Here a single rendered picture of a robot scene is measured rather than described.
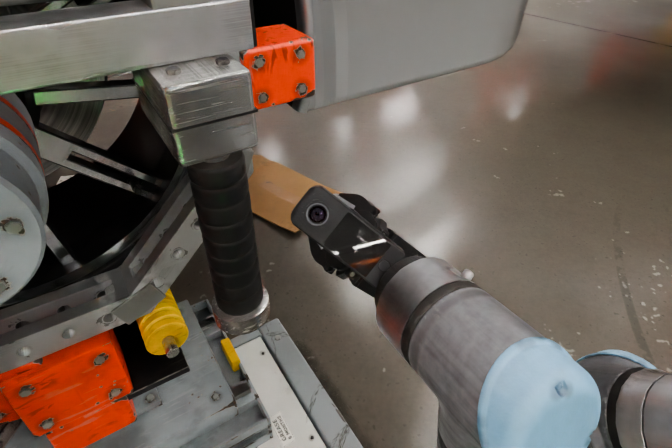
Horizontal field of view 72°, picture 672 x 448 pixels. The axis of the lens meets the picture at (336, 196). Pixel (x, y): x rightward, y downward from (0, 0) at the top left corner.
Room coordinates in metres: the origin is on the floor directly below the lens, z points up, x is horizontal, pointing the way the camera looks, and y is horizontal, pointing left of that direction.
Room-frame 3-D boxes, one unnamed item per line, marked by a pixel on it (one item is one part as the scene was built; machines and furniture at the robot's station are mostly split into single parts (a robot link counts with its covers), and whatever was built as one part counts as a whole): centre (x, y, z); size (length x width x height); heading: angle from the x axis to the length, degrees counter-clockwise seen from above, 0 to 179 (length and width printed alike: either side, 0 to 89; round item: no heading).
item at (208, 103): (0.27, 0.09, 0.93); 0.09 x 0.05 x 0.05; 32
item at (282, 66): (0.53, 0.08, 0.85); 0.09 x 0.08 x 0.07; 122
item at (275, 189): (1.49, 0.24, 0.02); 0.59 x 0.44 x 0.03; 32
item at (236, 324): (0.25, 0.08, 0.83); 0.04 x 0.04 x 0.16
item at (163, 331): (0.51, 0.30, 0.51); 0.29 x 0.06 x 0.06; 32
